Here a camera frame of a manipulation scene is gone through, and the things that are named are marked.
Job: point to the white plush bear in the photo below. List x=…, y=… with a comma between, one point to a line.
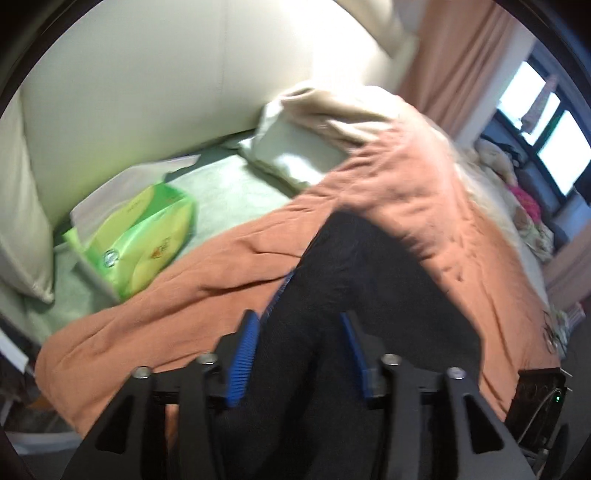
x=496, y=159

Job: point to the green plastic packet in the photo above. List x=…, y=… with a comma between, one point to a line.
x=134, y=244

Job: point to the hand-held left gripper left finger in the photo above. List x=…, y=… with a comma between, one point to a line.
x=242, y=360

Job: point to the cream side pillow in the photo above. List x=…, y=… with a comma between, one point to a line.
x=23, y=207

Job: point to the white cloth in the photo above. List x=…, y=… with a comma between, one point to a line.
x=138, y=173

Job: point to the pale green bed sheet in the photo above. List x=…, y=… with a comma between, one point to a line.
x=221, y=194

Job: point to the peach curtain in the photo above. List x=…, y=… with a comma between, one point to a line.
x=461, y=60

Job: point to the cream headboard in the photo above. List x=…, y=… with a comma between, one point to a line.
x=138, y=92

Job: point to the pink plush toy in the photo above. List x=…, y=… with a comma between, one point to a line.
x=526, y=198

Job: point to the pale bed pillow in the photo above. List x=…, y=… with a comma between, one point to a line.
x=286, y=157

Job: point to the black pants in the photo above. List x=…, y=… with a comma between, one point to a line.
x=346, y=277

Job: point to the pink upholstered bed frame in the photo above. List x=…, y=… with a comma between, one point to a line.
x=568, y=272

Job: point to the orange fleece blanket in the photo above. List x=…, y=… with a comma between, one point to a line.
x=415, y=184

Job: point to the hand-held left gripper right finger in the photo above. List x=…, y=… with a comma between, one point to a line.
x=358, y=360

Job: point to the dark framed window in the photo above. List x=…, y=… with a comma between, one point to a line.
x=563, y=152

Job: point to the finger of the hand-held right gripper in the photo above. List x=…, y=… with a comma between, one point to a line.
x=278, y=295

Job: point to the grey window seat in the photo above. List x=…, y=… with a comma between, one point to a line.
x=540, y=180

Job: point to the clear plastic organizer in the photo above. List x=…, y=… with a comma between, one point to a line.
x=571, y=323

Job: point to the bear printed cushion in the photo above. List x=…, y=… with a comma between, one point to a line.
x=538, y=237

